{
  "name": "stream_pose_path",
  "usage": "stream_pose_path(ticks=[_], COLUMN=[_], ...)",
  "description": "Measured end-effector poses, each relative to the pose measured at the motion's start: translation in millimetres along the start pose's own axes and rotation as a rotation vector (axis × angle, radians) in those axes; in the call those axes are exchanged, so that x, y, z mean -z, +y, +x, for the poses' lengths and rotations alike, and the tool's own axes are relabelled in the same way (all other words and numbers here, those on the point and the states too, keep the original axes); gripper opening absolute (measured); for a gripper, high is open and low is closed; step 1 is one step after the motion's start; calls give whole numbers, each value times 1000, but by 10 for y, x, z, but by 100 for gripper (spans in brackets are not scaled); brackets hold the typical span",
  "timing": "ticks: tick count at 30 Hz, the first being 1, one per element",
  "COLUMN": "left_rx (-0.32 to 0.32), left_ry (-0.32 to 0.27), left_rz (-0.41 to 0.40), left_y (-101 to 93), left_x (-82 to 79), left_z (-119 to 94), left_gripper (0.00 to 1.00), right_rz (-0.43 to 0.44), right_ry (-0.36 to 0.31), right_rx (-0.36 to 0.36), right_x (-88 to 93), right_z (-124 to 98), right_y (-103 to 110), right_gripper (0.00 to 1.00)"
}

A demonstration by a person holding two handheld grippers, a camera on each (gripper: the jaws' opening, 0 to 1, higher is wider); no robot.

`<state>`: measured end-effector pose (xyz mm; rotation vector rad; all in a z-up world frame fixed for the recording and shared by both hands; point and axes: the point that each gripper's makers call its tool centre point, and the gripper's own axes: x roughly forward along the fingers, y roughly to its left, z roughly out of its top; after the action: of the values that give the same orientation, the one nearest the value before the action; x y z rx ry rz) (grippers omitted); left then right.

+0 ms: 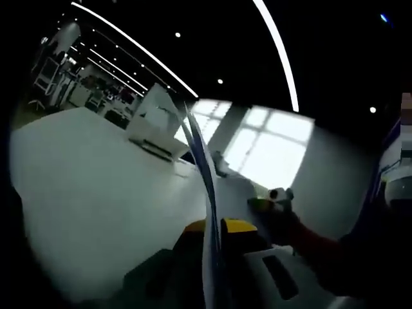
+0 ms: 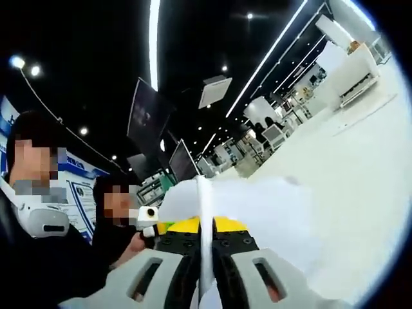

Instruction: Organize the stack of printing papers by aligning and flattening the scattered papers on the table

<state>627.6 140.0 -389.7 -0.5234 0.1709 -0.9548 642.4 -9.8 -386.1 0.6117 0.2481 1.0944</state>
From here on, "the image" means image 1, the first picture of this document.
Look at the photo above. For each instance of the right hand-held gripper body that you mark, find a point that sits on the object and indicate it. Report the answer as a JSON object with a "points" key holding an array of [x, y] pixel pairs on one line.
{"points": [[280, 198]]}

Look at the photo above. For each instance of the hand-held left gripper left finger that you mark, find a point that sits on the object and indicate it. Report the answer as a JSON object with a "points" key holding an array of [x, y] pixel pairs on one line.
{"points": [[154, 277]]}

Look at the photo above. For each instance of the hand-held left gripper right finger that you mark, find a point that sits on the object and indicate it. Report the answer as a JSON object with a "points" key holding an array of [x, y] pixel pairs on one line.
{"points": [[251, 277]]}

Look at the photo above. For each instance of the single white paper sheet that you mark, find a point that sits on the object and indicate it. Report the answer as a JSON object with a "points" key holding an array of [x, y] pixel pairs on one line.
{"points": [[235, 206]]}

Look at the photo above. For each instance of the pile of white printing papers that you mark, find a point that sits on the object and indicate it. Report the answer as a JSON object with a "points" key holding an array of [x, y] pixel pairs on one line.
{"points": [[209, 193]]}

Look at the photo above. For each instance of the person's right hand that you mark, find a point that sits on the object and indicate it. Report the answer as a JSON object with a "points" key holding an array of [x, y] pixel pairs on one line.
{"points": [[281, 225]]}

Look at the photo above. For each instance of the wide window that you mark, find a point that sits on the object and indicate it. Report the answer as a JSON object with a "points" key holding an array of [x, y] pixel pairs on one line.
{"points": [[273, 145]]}

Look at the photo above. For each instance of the small white box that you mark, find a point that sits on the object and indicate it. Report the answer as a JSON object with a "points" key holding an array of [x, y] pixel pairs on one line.
{"points": [[220, 162]]}

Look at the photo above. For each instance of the narrow window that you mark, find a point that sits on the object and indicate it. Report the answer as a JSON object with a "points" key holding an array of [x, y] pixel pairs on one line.
{"points": [[209, 119]]}

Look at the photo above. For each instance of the white chest device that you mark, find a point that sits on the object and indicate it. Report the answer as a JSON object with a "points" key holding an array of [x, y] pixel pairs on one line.
{"points": [[399, 190]]}

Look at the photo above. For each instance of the white printer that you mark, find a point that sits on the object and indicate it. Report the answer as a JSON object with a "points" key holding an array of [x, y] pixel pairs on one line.
{"points": [[151, 132]]}

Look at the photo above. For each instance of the short ceiling light strip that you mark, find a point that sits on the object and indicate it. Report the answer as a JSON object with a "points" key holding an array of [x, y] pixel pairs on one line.
{"points": [[281, 51]]}

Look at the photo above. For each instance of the long ceiling light strip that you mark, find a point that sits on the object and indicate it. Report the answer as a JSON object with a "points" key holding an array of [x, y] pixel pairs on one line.
{"points": [[135, 42]]}

